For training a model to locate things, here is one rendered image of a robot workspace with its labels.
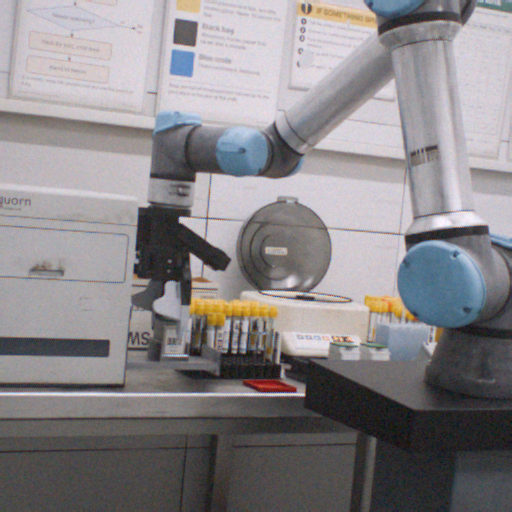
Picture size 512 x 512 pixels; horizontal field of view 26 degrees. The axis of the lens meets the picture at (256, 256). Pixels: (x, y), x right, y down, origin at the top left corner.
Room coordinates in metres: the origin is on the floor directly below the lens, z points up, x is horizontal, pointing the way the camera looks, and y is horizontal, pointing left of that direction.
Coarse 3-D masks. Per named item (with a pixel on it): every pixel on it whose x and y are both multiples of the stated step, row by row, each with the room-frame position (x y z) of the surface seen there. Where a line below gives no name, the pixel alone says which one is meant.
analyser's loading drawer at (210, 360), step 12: (156, 348) 1.78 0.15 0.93; (204, 348) 1.85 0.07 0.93; (132, 360) 1.75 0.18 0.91; (144, 360) 1.76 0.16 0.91; (156, 360) 1.77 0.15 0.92; (168, 360) 1.77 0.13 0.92; (180, 360) 1.78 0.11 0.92; (192, 360) 1.81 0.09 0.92; (204, 360) 1.82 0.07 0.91; (216, 360) 1.81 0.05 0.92; (216, 372) 1.80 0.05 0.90
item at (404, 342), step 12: (384, 324) 2.09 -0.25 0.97; (396, 324) 2.11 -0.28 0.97; (408, 324) 2.13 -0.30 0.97; (384, 336) 2.08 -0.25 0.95; (396, 336) 2.08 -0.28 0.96; (408, 336) 2.09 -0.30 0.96; (420, 336) 2.11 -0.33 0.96; (396, 348) 2.08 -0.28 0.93; (408, 348) 2.10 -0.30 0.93; (396, 360) 2.08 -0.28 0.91; (408, 360) 2.10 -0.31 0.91
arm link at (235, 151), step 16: (208, 128) 1.73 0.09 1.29; (224, 128) 1.72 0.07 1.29; (240, 128) 1.71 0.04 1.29; (192, 144) 1.72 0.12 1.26; (208, 144) 1.71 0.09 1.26; (224, 144) 1.69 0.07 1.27; (240, 144) 1.68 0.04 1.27; (256, 144) 1.70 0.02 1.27; (192, 160) 1.73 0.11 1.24; (208, 160) 1.71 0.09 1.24; (224, 160) 1.70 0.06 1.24; (240, 160) 1.68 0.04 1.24; (256, 160) 1.71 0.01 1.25; (240, 176) 1.72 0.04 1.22
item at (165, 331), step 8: (160, 320) 1.79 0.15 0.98; (160, 328) 1.78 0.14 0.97; (168, 328) 1.77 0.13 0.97; (160, 336) 1.78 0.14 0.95; (168, 336) 1.77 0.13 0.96; (176, 336) 1.78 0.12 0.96; (184, 336) 1.79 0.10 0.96; (168, 344) 1.77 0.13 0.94; (176, 344) 1.78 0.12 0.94; (184, 344) 1.79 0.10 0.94; (168, 352) 1.77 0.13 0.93; (176, 352) 1.78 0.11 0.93; (184, 352) 1.79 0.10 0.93
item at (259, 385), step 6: (246, 384) 1.84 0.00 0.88; (252, 384) 1.82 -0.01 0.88; (258, 384) 1.86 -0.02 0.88; (264, 384) 1.86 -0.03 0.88; (270, 384) 1.87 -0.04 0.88; (276, 384) 1.88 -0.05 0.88; (282, 384) 1.86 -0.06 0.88; (258, 390) 1.80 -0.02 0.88; (264, 390) 1.80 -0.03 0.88; (270, 390) 1.80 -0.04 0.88; (276, 390) 1.81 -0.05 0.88; (282, 390) 1.81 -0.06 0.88; (288, 390) 1.82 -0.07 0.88; (294, 390) 1.82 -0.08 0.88
